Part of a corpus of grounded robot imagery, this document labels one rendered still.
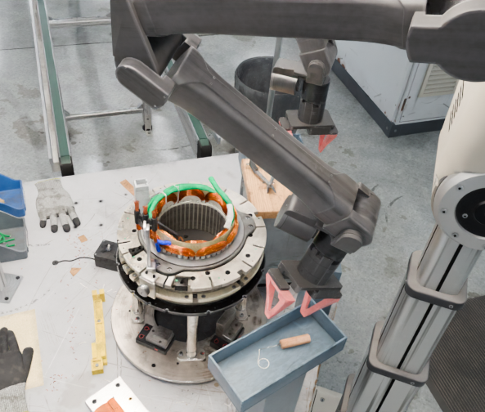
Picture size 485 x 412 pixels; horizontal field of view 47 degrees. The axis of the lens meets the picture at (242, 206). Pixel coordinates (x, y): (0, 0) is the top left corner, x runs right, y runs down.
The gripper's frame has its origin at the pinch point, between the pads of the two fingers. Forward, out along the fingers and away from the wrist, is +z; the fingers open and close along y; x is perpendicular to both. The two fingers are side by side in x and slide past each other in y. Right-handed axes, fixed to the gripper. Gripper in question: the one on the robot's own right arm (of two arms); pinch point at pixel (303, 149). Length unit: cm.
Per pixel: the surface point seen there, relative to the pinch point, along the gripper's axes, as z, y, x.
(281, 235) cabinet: 17.9, 5.7, 11.5
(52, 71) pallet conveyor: 39, 72, -106
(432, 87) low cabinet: 82, -129, -156
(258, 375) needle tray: 13, 19, 51
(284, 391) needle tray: 19, 14, 51
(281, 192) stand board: 9.0, 5.5, 5.3
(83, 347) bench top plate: 37, 55, 26
